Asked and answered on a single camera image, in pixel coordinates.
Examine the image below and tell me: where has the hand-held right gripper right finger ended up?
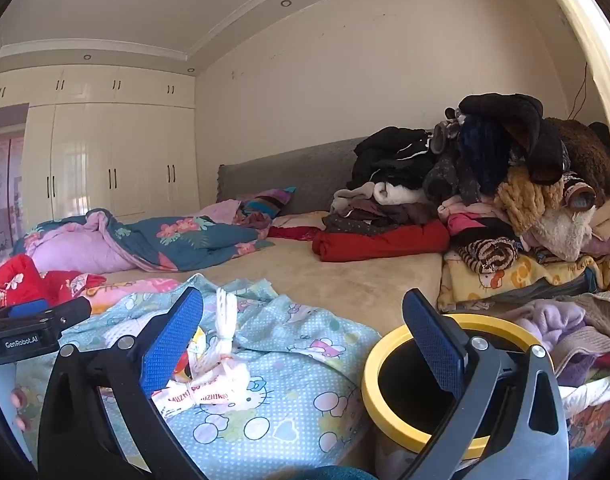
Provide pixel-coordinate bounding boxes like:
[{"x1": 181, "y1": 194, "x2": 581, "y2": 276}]
[{"x1": 402, "y1": 288, "x2": 571, "y2": 480}]

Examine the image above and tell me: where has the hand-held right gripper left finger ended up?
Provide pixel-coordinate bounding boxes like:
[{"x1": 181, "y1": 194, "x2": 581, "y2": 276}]
[{"x1": 37, "y1": 286, "x2": 208, "y2": 480}]

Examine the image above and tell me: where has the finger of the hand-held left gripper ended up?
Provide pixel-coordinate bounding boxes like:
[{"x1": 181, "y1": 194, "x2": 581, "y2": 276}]
[{"x1": 0, "y1": 297, "x2": 92, "y2": 333}]

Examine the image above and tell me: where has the white knotted snack wrapper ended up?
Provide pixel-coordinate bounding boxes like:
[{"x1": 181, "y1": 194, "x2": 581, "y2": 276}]
[{"x1": 152, "y1": 289, "x2": 252, "y2": 418}]

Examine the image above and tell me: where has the yellow rimmed bin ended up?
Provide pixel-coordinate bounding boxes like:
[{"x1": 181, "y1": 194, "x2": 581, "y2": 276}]
[{"x1": 361, "y1": 313, "x2": 553, "y2": 480}]

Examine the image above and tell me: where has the person's left hand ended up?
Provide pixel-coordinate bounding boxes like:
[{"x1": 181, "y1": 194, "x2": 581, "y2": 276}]
[{"x1": 10, "y1": 389, "x2": 30, "y2": 432}]

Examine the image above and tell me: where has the red printed cloth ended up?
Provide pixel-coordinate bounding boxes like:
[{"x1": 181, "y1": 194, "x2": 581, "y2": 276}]
[{"x1": 0, "y1": 254, "x2": 106, "y2": 312}]

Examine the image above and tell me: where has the pink cartoon blanket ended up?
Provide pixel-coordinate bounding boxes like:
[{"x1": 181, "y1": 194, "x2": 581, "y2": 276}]
[{"x1": 82, "y1": 277, "x2": 182, "y2": 317}]

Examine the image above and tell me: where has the brown striped cloth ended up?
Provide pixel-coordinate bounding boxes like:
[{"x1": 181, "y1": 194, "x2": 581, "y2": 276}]
[{"x1": 457, "y1": 237, "x2": 519, "y2": 274}]

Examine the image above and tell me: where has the blue floral quilt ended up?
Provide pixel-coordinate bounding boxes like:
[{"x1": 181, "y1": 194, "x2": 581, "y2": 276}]
[{"x1": 12, "y1": 208, "x2": 276, "y2": 275}]

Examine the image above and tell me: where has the red folded garment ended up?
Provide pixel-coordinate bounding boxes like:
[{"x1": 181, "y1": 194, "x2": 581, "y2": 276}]
[{"x1": 312, "y1": 220, "x2": 451, "y2": 263}]

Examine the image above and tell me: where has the pink cartoon door curtain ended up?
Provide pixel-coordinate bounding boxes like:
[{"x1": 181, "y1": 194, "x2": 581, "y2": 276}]
[{"x1": 0, "y1": 132, "x2": 26, "y2": 266}]

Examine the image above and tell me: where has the lavender cloth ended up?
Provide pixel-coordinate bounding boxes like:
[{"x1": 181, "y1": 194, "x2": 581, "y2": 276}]
[{"x1": 514, "y1": 300, "x2": 587, "y2": 357}]

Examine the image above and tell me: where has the beige bed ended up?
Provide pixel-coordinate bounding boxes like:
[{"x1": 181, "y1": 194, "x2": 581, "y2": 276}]
[{"x1": 100, "y1": 210, "x2": 446, "y2": 323}]

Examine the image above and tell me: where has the yellow cartoon blanket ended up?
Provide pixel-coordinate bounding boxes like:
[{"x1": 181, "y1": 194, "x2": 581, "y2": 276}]
[{"x1": 436, "y1": 249, "x2": 610, "y2": 312}]

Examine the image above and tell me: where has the light blue cat print sheet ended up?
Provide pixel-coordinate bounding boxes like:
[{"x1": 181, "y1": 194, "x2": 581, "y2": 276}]
[{"x1": 12, "y1": 274, "x2": 372, "y2": 473}]

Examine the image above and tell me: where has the pink garment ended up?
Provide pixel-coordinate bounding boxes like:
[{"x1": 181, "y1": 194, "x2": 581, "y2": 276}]
[{"x1": 437, "y1": 195, "x2": 512, "y2": 242}]

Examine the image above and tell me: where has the pink cloth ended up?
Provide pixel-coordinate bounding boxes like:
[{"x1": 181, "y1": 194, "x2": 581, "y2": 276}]
[{"x1": 200, "y1": 200, "x2": 243, "y2": 224}]

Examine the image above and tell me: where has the dark dotted garment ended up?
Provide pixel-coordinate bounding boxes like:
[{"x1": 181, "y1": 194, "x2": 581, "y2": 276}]
[{"x1": 322, "y1": 210, "x2": 388, "y2": 237}]

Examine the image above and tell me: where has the white fleece garment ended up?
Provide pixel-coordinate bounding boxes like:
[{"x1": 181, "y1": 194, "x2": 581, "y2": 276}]
[{"x1": 372, "y1": 180, "x2": 427, "y2": 207}]

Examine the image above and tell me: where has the dark red cloth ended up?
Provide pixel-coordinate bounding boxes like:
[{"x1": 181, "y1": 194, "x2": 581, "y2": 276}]
[{"x1": 267, "y1": 225, "x2": 322, "y2": 242}]

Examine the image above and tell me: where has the dark teal cloth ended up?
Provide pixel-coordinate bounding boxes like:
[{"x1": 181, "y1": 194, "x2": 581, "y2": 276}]
[{"x1": 295, "y1": 465, "x2": 386, "y2": 480}]

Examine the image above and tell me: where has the colourful striped pillow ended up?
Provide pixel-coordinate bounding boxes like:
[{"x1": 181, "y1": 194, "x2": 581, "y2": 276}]
[{"x1": 235, "y1": 187, "x2": 297, "y2": 227}]

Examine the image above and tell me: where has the beige knit cloth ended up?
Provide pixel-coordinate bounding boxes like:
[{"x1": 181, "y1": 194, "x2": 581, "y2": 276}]
[{"x1": 560, "y1": 290, "x2": 610, "y2": 356}]

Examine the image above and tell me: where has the white wardrobe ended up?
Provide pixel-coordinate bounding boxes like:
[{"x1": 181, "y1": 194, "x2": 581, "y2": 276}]
[{"x1": 0, "y1": 64, "x2": 200, "y2": 227}]

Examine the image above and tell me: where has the tan fuzzy garment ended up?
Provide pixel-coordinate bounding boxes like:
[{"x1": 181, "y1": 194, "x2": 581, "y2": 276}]
[{"x1": 494, "y1": 165, "x2": 571, "y2": 236}]

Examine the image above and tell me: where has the black jacket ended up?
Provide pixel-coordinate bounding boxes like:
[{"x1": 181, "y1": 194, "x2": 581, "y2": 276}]
[{"x1": 352, "y1": 127, "x2": 437, "y2": 187}]

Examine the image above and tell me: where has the dark blue fuzzy garment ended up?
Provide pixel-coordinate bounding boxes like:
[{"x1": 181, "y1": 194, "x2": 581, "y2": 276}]
[{"x1": 457, "y1": 115, "x2": 512, "y2": 202}]

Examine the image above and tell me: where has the grey padded headboard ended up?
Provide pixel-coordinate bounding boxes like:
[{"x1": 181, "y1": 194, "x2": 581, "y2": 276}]
[{"x1": 216, "y1": 136, "x2": 372, "y2": 217}]

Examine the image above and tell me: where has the brown plush blanket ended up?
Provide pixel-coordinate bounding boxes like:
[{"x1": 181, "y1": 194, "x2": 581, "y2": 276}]
[{"x1": 542, "y1": 116, "x2": 610, "y2": 211}]

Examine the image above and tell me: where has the black fleece garment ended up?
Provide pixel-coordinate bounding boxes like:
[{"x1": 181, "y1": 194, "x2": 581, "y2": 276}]
[{"x1": 457, "y1": 92, "x2": 570, "y2": 186}]

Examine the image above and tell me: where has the thin wall wire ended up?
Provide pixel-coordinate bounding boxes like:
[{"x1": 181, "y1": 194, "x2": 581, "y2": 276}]
[{"x1": 566, "y1": 62, "x2": 589, "y2": 122}]

